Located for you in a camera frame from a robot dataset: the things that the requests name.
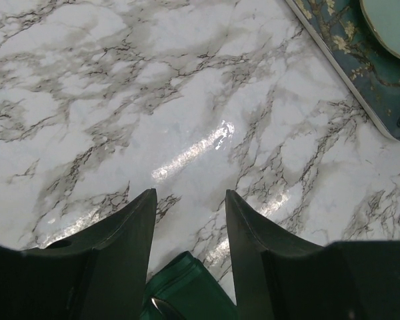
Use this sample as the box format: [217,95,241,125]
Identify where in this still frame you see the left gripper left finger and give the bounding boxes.
[0,189,157,319]

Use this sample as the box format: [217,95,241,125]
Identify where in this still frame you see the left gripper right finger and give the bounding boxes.
[225,190,400,319]

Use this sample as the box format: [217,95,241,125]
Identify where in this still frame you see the dark green cloth napkin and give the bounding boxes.
[140,251,239,319]

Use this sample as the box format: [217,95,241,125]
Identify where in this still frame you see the floral teal serving tray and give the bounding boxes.
[288,1,400,141]

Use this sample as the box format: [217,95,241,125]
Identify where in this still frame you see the light green plate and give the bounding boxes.
[360,0,400,59]

